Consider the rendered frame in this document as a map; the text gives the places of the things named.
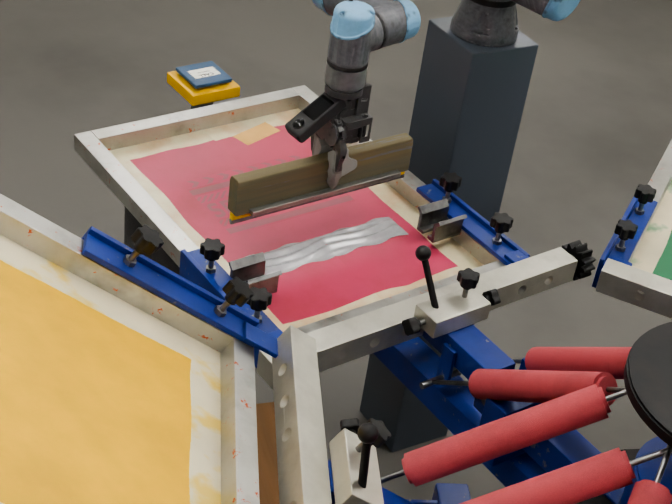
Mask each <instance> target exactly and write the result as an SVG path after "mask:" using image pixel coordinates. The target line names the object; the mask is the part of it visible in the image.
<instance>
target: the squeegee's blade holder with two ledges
mask: <svg viewBox="0 0 672 504"><path fill-rule="evenodd" d="M400 176H401V172H400V171H399V170H398V169H397V170H393V171H390V172H386V173H382V174H378V175H375V176H371V177H367V178H364V179H360V180H356V181H352V182H349V183H345V184H341V185H337V186H336V187H335V188H334V189H332V190H331V189H330V188H326V189H322V190H319V191H315V192H311V193H307V194H304V195H300V196H296V197H292V198H289V199H285V200H281V201H277V202H274V203H270V204H266V205H263V206H259V207H255V208H251V209H250V212H249V214H250V215H251V216H252V217H254V216H258V215H261V214H265V213H269V212H272V211H276V210H280V209H283V208H287V207H291V206H294V205H298V204H302V203H305V202H309V201H313V200H316V199H320V198H324V197H327V196H331V195H335V194H339V193H342V192H346V191H350V190H353V189H357V188H361V187H364V186H368V185H372V184H375V183H379V182H383V181H386V180H390V179H394V178H397V177H400Z"/></svg>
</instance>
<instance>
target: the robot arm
mask: <svg viewBox="0 0 672 504"><path fill-rule="evenodd" d="M312 1H313V3H314V4H315V6H316V7H318V8H320V9H321V10H323V11H324V12H326V14H328V15H330V16H333V17H332V22H331V24H330V39H329V47H328V56H327V64H326V72H325V88H324V89H325V92H324V93H322V94H321V95H320V96H319V97H317V98H316V99H315V100H314V101H313V102H311V103H310V104H309V105H308V106H307V107H305V108H304V109H303V110H302V111H301V112H299V113H298V114H297V115H296V116H295V117H293V118H292V119H291V120H290V121H288V122H287V123H286V124H285V128H286V130H287V132H288V133H289V134H290V135H291V136H292V137H294V138H295V139H296V140H297V141H299V142H300V143H303V142H305V141H306V140H307V139H308V138H309V137H311V151H312V156H313V155H317V154H321V153H326V152H328V161H329V168H328V170H327V172H328V178H327V180H326V182H327V184H328V185H329V187H330V189H331V190H332V189H334V188H335V187H336V186H337V184H338V182H339V179H340V178H341V177H342V176H344V175H346V174H347V173H349V172H351V171H353V170H354V169H355V168H356V167H357V160H356V159H353V158H350V157H349V150H348V148H347V146H346V144H348V143H349V144H352V143H356V142H358V141H359V143H363V142H367V141H369V140H370V133H371V127H372V120H373V117H372V116H371V115H369V114H368V108H369V101H370V94H371V88H372V85H371V84H369V83H366V75H367V68H368V60H369V54H370V52H372V51H375V50H378V49H381V48H384V47H387V46H390V45H393V44H396V43H402V42H404V41H405V40H407V39H409V38H412V37H414V36H415V35H416V34H417V33H418V31H419V29H420V26H421V24H420V23H421V17H420V13H419V10H418V8H417V7H416V5H415V4H414V3H413V2H411V1H410V0H394V1H392V2H391V1H388V0H312ZM579 2H580V0H461V2H460V4H459V6H458V8H457V10H456V12H455V13H454V14H453V16H452V19H451V25H450V29H451V31H452V33H453V34H454V35H456V36H457V37H458V38H460V39H462V40H464V41H466V42H469V43H472V44H475V45H479V46H485V47H504V46H508V45H511V44H513V43H514V42H515V41H516V40H517V36H518V31H519V26H518V17H517V8H516V4H519V5H521V6H523V7H525V8H527V9H529V10H531V11H533V12H535V13H537V14H539V15H541V16H542V17H543V18H548V19H550V20H553V21H560V20H563V19H565V18H566V17H567V16H569V15H570V14H571V13H572V12H573V10H574V9H575V8H576V7H577V5H578V4H579ZM367 125H369V130H368V136H365V135H366V129H367Z"/></svg>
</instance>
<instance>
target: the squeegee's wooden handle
mask: <svg viewBox="0 0 672 504"><path fill-rule="evenodd" d="M412 146H413V139H412V137H411V136H410V135H408V134H407V133H402V134H398V135H394V136H390V137H386V138H382V139H378V140H374V141H370V142H366V143H362V144H358V145H354V146H350V147H347V148H348V150H349V157H350V158H353V159H356V160H357V167H356V168H355V169H354V170H353V171H351V172H349V173H347V174H346V175H344V176H342V177H341V178H340V179H339V182H338V184H337V185H341V184H345V183H349V182H352V181H356V180H360V179H364V178H367V177H371V176H375V175H378V174H382V173H386V172H390V171H393V170H397V169H398V170H399V171H400V172H404V171H408V169H409V163H410V157H411V152H412ZM328 168H329V161H328V152H326V153H321V154H317V155H313V156H309V157H305V158H301V159H297V160H293V161H289V162H285V163H281V164H277V165H273V166H269V167H265V168H261V169H257V170H253V171H249V172H245V173H241V174H237V175H233V176H231V178H230V183H229V196H228V209H229V210H230V211H231V212H232V213H233V214H234V215H235V216H236V217H237V216H241V215H244V214H248V213H249V212H250V209H251V208H255V207H259V206H263V205H266V204H270V203H274V202H277V201H281V200H285V199H289V198H292V197H296V196H300V195H304V194H307V193H311V192H315V191H319V190H322V189H326V188H330V187H329V185H328V184H327V182H326V180H327V178H328V172H327V170H328Z"/></svg>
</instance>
